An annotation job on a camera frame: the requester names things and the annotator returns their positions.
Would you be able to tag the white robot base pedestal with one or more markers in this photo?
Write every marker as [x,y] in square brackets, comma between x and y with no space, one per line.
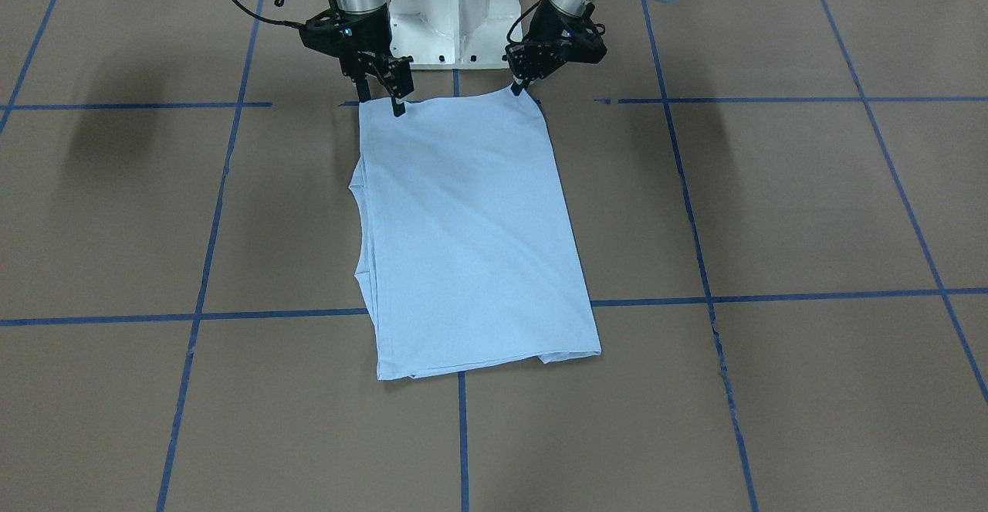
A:
[452,34]

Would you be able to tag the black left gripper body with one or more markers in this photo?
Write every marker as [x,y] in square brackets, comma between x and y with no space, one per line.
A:
[549,31]

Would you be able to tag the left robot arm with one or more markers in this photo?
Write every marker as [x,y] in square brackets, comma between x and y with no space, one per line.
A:
[551,34]

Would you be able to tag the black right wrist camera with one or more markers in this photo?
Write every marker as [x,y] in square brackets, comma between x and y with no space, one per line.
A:
[328,33]

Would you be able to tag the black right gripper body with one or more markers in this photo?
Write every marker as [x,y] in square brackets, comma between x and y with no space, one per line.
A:
[371,42]

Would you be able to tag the light blue t-shirt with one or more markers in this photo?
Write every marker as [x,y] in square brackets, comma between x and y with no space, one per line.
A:
[467,257]

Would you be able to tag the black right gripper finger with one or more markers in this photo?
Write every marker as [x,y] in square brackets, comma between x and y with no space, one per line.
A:
[363,88]
[398,94]

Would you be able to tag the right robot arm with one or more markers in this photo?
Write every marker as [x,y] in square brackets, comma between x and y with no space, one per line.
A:
[351,6]

